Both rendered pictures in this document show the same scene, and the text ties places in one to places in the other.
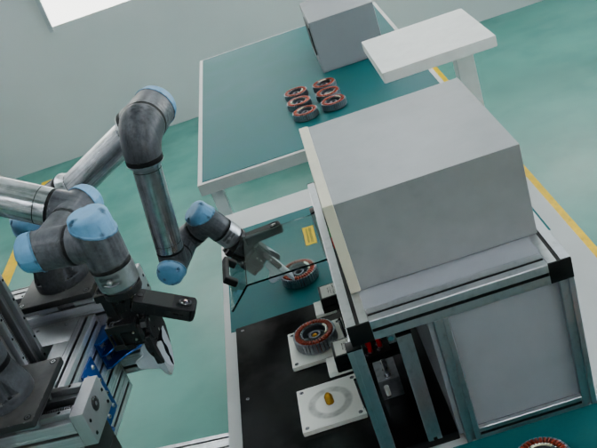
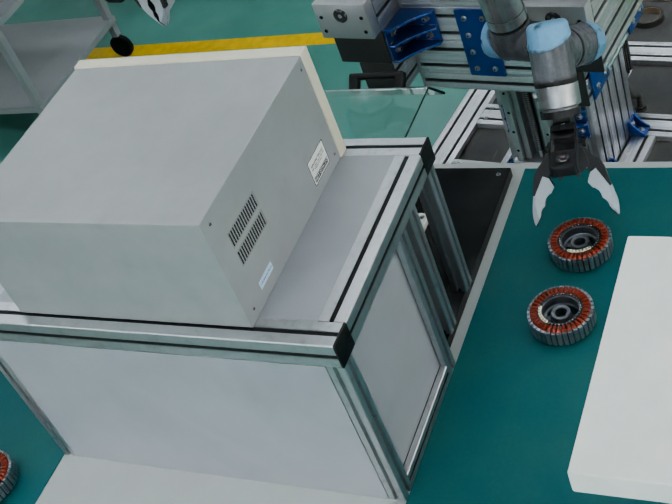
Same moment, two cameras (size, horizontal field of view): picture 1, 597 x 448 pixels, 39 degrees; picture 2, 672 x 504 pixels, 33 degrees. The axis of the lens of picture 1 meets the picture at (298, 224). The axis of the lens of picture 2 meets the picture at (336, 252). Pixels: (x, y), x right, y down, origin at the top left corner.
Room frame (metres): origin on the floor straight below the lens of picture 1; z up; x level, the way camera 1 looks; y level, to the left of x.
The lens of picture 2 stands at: (2.61, -1.39, 2.18)
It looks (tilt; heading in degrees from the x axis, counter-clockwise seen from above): 40 degrees down; 123
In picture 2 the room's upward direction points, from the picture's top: 23 degrees counter-clockwise
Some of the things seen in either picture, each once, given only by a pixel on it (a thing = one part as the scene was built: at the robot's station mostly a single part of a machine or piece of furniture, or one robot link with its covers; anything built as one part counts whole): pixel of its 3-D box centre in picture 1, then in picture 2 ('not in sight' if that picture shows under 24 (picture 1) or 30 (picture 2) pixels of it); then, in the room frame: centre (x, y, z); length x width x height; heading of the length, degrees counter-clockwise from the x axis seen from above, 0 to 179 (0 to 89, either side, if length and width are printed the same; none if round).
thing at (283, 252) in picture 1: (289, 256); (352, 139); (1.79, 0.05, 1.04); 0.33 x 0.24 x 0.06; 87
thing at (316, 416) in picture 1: (330, 404); not in sight; (1.53, 0.07, 0.78); 0.15 x 0.15 x 0.01; 87
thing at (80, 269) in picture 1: (56, 264); not in sight; (2.11, 0.67, 1.09); 0.15 x 0.15 x 0.10
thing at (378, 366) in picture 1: (388, 378); not in sight; (1.52, -0.08, 0.80); 0.08 x 0.05 x 0.06; 177
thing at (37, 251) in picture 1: (52, 244); not in sight; (1.38, 0.43, 1.45); 0.11 x 0.11 x 0.08; 71
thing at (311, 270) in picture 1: (299, 274); (580, 244); (2.15, 0.05, 0.77); 0.11 x 0.11 x 0.04
